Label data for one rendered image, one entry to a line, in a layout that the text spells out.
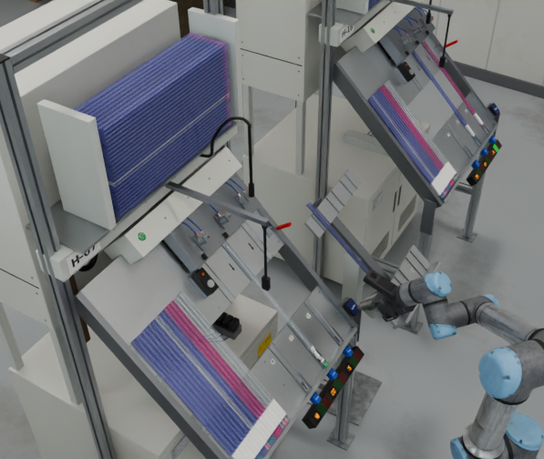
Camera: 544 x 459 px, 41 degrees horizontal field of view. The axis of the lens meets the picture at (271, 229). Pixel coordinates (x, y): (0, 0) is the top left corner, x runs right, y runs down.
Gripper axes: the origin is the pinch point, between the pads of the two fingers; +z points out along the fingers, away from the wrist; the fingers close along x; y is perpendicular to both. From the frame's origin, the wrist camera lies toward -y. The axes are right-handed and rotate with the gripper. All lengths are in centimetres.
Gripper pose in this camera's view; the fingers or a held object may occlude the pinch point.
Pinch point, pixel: (359, 304)
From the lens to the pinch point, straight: 246.5
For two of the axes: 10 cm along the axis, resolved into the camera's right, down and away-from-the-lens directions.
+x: 5.2, -5.6, 6.4
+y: 6.2, 7.7, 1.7
